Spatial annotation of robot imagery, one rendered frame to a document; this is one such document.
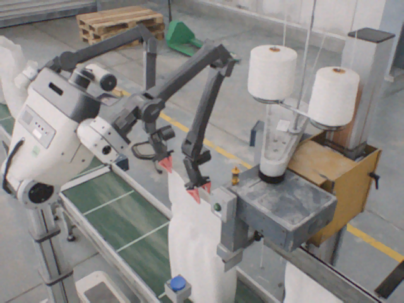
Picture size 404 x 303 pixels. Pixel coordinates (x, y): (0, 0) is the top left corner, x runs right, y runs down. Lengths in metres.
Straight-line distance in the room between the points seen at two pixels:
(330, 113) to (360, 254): 1.96
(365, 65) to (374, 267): 1.90
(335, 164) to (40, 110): 1.10
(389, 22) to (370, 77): 4.69
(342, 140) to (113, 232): 1.55
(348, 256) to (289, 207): 1.87
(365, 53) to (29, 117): 1.23
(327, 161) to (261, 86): 0.36
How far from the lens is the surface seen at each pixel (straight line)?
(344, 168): 1.51
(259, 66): 1.42
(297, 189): 1.35
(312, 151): 1.57
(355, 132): 1.56
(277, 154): 1.36
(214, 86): 1.59
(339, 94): 1.29
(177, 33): 6.88
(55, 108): 1.54
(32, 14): 8.86
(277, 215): 1.24
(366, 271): 3.06
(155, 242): 2.49
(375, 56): 1.45
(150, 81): 1.92
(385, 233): 3.40
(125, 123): 1.35
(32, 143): 1.59
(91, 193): 2.92
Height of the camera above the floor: 2.14
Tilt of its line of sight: 33 degrees down
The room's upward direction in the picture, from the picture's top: 1 degrees clockwise
